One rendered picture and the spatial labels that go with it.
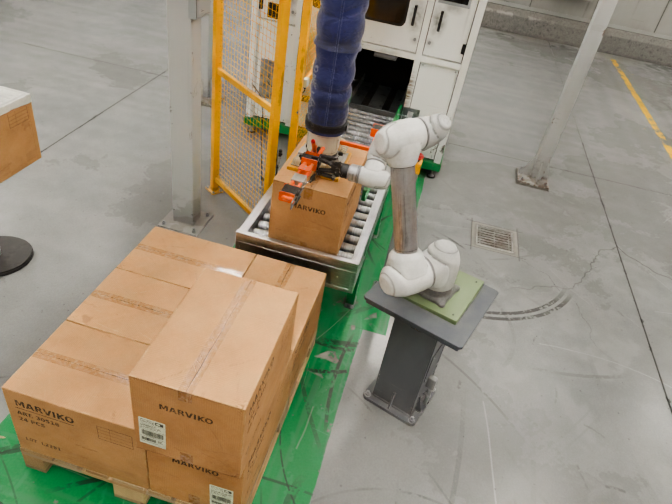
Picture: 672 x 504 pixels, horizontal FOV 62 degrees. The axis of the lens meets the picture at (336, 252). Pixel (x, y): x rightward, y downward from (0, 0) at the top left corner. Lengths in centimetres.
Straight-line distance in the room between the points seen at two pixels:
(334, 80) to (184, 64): 113
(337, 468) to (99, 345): 124
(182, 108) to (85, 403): 203
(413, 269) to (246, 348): 81
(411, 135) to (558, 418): 195
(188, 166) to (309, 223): 122
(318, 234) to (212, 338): 118
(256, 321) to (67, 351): 88
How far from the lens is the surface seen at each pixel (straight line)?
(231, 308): 214
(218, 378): 192
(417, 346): 277
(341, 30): 277
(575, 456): 338
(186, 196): 405
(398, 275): 237
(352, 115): 490
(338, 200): 288
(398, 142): 219
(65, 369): 254
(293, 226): 304
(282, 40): 341
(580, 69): 545
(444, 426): 317
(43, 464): 288
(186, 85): 368
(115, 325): 268
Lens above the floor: 242
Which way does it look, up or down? 37 degrees down
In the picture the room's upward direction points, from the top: 11 degrees clockwise
